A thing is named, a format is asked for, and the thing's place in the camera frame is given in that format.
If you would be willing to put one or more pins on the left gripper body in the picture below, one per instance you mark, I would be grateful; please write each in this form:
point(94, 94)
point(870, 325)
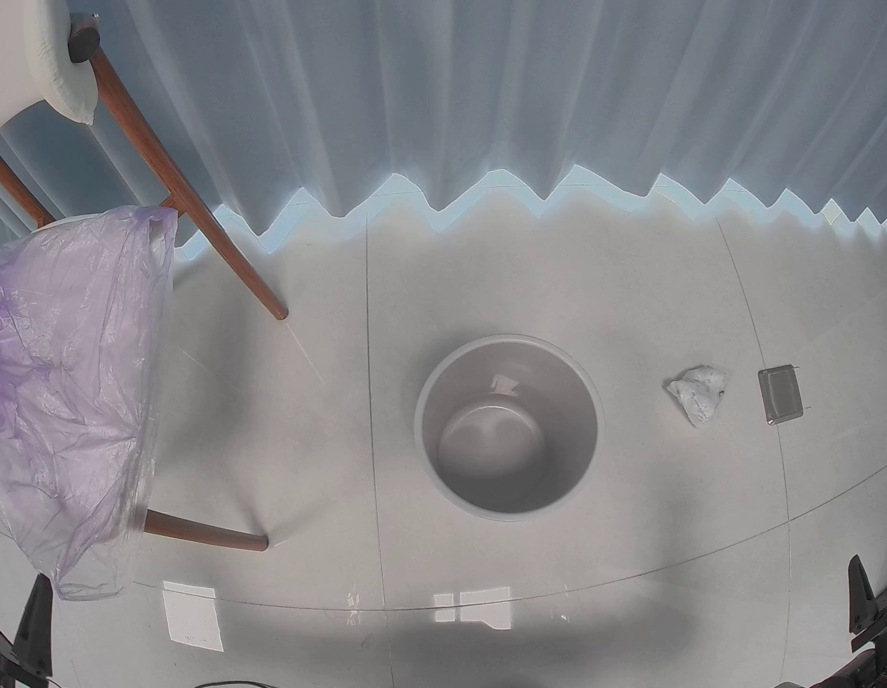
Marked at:
point(20, 678)

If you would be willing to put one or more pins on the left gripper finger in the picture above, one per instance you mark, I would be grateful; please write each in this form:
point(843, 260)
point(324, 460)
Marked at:
point(36, 635)

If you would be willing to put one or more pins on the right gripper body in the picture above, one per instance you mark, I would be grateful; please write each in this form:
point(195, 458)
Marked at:
point(880, 638)

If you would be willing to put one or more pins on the purple plastic bag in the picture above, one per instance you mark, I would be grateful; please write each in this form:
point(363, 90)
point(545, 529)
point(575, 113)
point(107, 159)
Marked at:
point(63, 384)

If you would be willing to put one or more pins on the white paper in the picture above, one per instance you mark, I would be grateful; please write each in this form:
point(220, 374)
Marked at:
point(697, 393)

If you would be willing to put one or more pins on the white trash bin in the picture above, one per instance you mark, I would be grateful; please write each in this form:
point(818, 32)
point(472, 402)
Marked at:
point(443, 391)

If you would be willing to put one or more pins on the white cushioned wooden chair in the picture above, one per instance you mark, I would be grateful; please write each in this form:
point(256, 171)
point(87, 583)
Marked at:
point(28, 47)

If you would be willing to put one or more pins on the white curtain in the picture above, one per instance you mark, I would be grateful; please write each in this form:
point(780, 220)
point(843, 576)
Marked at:
point(486, 61)

